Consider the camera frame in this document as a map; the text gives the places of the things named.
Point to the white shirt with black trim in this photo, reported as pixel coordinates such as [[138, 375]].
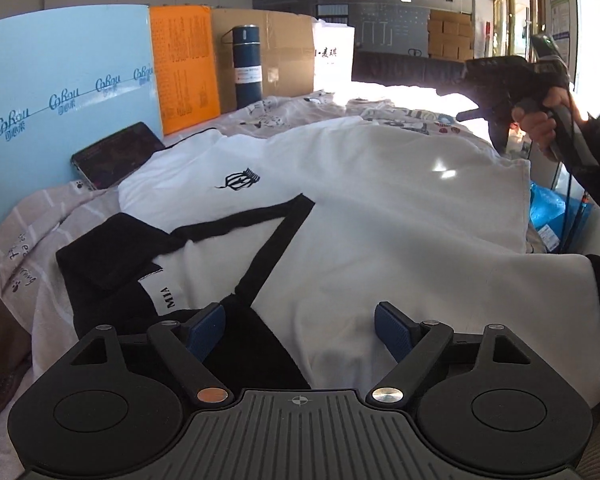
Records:
[[380, 210]]

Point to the orange printed board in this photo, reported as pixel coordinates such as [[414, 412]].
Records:
[[185, 60]]

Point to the light blue foam board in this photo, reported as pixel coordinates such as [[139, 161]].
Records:
[[55, 60]]

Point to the black sofa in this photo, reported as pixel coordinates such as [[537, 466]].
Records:
[[405, 67]]

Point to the stack of cardboard boxes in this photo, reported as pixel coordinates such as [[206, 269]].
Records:
[[450, 35]]

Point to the black smartphone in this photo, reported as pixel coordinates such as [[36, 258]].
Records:
[[115, 155]]

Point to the blue plastic bag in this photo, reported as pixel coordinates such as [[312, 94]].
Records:
[[547, 210]]

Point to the grey printed bedsheet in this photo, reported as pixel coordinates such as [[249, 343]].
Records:
[[55, 220]]

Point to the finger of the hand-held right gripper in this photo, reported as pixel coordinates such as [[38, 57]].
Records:
[[470, 114]]

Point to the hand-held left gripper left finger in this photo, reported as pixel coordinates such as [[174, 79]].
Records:
[[207, 329]]

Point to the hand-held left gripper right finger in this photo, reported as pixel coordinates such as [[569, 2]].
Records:
[[394, 334]]

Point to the brown cloth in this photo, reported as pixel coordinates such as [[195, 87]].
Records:
[[0, 330]]

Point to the large cardboard box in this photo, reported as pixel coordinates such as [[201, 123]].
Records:
[[285, 50]]

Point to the person's right hand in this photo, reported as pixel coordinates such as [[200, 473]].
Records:
[[535, 122]]

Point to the dark blue thermos bottle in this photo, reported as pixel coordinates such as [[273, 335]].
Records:
[[247, 60]]

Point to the white paper bag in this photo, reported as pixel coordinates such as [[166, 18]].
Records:
[[332, 55]]

